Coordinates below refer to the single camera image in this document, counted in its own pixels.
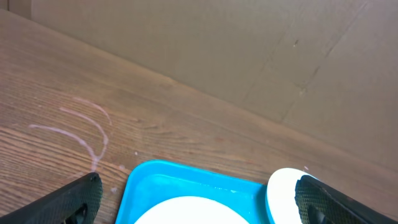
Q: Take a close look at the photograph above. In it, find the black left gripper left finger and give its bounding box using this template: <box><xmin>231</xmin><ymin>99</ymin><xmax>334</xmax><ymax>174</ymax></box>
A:
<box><xmin>1</xmin><ymin>172</ymin><xmax>103</xmax><ymax>224</ymax></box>

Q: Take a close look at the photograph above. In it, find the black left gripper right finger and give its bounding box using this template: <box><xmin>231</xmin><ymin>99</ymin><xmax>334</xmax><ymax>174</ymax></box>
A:
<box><xmin>295</xmin><ymin>175</ymin><xmax>397</xmax><ymax>224</ymax></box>

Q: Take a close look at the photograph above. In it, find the yellow plate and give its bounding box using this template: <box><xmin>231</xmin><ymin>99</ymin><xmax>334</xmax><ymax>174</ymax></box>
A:
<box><xmin>136</xmin><ymin>196</ymin><xmax>248</xmax><ymax>224</ymax></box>

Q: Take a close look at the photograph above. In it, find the blue plastic tray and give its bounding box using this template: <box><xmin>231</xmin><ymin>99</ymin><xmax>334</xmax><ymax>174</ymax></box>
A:
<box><xmin>116</xmin><ymin>160</ymin><xmax>270</xmax><ymax>223</ymax></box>

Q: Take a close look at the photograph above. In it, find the light blue plate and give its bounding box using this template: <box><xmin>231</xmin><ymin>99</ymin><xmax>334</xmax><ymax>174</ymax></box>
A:
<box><xmin>266</xmin><ymin>168</ymin><xmax>312</xmax><ymax>224</ymax></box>

